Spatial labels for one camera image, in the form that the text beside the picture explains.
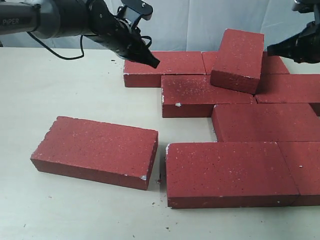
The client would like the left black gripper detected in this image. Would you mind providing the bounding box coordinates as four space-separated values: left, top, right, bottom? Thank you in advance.
94 14 160 69

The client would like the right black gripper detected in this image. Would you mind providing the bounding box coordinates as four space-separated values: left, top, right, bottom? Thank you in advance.
266 21 320 64

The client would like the second row red brick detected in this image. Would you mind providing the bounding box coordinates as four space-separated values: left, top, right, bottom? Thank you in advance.
161 75 257 118

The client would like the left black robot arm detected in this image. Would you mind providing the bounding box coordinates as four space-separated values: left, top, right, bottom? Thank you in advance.
0 0 160 69

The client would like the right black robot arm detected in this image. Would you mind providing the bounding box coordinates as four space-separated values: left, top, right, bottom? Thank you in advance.
266 0 320 64

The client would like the right row red brick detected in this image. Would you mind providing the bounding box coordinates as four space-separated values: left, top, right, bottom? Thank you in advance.
255 74 320 116

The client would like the pale blue backdrop cloth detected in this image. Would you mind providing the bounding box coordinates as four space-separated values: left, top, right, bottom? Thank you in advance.
0 0 320 55

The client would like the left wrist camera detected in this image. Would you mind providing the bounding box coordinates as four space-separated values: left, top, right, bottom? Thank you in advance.
116 0 153 28

